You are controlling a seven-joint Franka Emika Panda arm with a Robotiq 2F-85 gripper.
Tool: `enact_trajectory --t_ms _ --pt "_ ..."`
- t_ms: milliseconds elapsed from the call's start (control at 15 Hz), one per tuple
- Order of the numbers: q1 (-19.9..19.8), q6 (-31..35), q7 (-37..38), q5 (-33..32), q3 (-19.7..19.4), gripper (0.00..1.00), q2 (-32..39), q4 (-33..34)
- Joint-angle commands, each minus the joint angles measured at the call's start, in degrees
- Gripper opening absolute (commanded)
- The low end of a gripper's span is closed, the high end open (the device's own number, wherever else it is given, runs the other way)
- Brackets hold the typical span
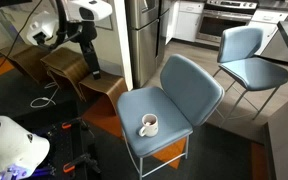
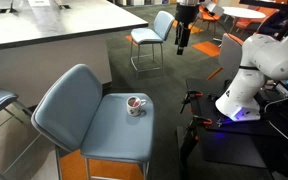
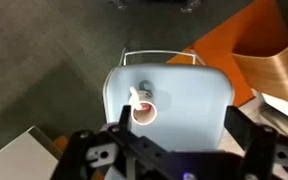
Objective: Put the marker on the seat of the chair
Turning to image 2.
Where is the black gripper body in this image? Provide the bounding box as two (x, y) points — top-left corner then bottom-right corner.
(175, 3), (200, 34)

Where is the red marker pen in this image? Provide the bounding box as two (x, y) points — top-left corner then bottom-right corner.
(131, 97), (141, 108)

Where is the grey chair with orange edge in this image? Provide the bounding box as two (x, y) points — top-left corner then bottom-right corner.
(206, 32), (246, 82)

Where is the orange black bar clamp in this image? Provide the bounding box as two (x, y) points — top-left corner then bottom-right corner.
(179, 89), (205, 115)
(178, 114), (214, 158)

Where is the white round table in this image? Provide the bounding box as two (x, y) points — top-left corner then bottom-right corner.
(221, 5), (268, 20)

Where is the white patterned ceramic mug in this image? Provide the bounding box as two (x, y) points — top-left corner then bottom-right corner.
(126, 95), (148, 117)

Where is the black countertop power outlet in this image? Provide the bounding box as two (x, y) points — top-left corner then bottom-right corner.
(0, 6), (18, 15)
(57, 3), (72, 10)

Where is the grey top kitchen island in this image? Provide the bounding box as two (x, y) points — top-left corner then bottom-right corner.
(0, 0), (149, 109)

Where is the white paper sheet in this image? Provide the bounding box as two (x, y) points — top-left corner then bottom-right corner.
(27, 0), (51, 8)

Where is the white cable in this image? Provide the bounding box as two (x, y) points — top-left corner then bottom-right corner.
(263, 92), (288, 153)

